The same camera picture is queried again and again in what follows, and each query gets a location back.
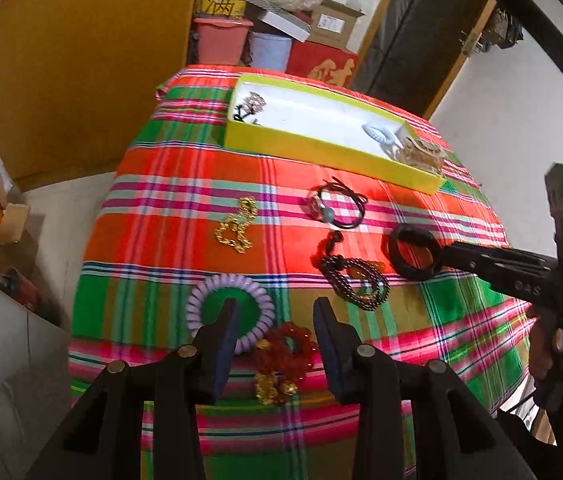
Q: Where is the wooden wardrobe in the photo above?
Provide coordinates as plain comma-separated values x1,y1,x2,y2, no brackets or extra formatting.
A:
0,0,194,191

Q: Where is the blue plastic bucket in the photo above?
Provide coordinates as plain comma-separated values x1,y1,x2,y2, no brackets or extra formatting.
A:
247,32,292,73

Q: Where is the yellow shallow box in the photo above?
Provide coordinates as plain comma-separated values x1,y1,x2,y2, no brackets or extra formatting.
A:
224,74,444,194

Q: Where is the brown cardboard box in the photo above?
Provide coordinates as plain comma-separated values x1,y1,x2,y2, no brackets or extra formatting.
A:
307,0,364,50

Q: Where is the gold chain bracelet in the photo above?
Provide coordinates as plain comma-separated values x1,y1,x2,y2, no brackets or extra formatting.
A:
213,195,260,255

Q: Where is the white striped box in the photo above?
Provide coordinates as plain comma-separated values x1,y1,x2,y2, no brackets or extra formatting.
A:
242,0,311,42

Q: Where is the grey drawer cabinet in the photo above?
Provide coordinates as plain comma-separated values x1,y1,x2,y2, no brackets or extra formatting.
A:
0,291,70,479

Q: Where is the black hair tie with bead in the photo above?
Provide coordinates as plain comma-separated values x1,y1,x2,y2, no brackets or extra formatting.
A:
308,174,369,231

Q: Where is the purple spiral hair tie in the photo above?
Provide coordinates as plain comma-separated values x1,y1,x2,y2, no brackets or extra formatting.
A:
185,272,278,356

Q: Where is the beige claw hair clip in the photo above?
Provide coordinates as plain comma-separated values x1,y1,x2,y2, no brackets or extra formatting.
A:
397,136,444,177

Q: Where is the red gift box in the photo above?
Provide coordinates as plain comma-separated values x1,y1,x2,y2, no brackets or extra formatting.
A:
286,41,359,88

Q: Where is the black fitness band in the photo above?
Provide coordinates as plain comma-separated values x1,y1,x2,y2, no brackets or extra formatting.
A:
388,223,442,282

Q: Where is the pink plastic bin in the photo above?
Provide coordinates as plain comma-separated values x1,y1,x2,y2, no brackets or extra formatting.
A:
194,18,254,66

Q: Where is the wooden door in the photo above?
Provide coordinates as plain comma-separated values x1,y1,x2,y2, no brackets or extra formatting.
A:
351,0,496,119

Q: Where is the light blue spiral hair tie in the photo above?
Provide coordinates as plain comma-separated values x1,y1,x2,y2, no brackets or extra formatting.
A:
361,122,403,154

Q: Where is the red bead bracelet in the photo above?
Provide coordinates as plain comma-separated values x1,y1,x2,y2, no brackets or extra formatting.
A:
252,320,321,406

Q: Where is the plaid tablecloth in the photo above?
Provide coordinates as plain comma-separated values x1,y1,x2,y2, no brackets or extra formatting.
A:
68,65,530,479

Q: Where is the rhinestone hair clip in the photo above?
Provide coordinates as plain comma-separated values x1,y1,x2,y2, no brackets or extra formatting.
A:
242,91,266,116

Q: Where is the dark bead bracelet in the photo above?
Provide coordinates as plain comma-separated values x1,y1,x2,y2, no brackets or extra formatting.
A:
318,228,392,312

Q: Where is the yellow printed box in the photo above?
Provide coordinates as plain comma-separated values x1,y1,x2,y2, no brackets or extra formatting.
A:
194,0,247,18

